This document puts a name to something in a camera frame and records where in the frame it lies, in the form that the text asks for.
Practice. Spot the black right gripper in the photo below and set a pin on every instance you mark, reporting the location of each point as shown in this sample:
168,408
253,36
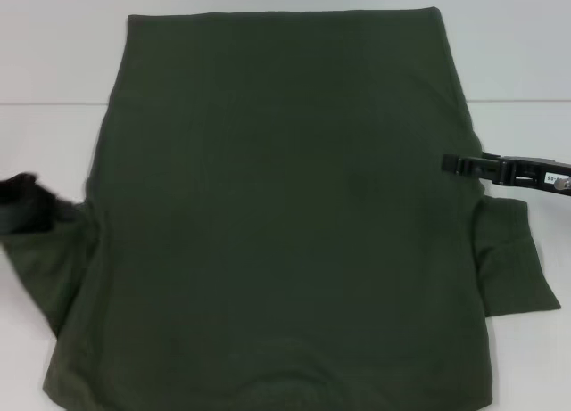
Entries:
531,172

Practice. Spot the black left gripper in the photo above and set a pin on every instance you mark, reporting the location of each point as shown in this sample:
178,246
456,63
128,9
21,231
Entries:
24,206

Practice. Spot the dark green t-shirt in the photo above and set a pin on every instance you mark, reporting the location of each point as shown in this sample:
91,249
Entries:
285,197

